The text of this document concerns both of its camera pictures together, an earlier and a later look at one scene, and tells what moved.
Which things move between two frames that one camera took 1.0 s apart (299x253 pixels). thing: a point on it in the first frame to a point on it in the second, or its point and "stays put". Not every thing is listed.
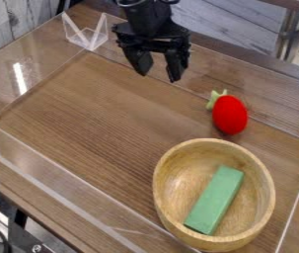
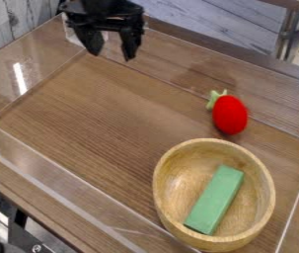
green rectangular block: (209, 210) stays put
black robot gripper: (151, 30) to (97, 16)
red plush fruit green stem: (230, 113) stays put
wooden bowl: (214, 194) stays put
